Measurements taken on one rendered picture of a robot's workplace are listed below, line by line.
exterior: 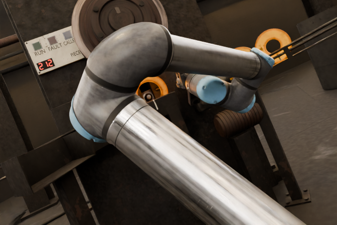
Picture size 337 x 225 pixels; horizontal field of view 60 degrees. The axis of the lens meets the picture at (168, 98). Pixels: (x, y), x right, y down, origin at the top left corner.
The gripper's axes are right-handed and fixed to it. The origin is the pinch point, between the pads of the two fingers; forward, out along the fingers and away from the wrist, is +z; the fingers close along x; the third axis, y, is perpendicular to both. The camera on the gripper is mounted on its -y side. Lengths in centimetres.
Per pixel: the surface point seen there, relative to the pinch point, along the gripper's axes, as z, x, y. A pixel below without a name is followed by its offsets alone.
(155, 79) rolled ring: 17.4, 8.2, 0.0
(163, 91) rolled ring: 15.2, 6.6, -7.2
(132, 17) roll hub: 16.0, 8.8, 31.7
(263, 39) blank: -5.6, -41.0, 4.1
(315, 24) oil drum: 156, -210, -46
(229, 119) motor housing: -9.0, -13.4, -24.1
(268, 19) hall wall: 627, -464, -112
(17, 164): -25, 68, 1
